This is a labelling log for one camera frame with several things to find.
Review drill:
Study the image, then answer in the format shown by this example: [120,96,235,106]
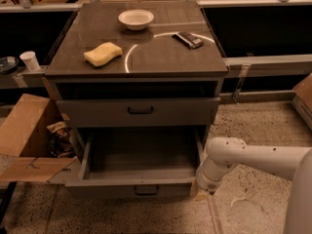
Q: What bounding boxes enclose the grey drawer cabinet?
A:
[44,1,228,141]

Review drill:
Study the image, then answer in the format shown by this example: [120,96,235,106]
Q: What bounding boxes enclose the cardboard box at right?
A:
[292,73,312,131]

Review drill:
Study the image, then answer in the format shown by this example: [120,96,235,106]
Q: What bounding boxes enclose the dark round lid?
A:
[0,57,19,75]

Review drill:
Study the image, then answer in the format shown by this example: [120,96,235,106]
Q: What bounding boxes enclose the grey top drawer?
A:
[57,97,219,128]

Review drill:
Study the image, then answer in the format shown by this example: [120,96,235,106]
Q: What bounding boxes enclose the yellow sponge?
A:
[84,42,123,67]

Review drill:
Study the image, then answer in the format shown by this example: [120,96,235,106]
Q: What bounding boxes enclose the dark snack bar packet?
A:
[173,31,204,49]

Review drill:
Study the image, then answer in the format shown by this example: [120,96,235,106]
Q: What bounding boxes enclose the brown cardboard box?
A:
[0,94,77,182]

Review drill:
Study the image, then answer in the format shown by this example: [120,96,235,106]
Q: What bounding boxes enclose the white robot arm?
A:
[191,137,312,234]

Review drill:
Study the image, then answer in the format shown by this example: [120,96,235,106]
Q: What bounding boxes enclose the white bowl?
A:
[118,9,154,31]

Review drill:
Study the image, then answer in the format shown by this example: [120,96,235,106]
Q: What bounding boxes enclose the grey drawer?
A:
[57,97,219,128]
[66,126,203,198]

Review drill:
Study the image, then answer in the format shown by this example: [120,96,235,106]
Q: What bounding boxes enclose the crumpled snack bag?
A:
[47,121,75,158]

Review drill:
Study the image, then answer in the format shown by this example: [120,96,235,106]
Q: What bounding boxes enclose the white paper cup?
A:
[19,51,40,71]

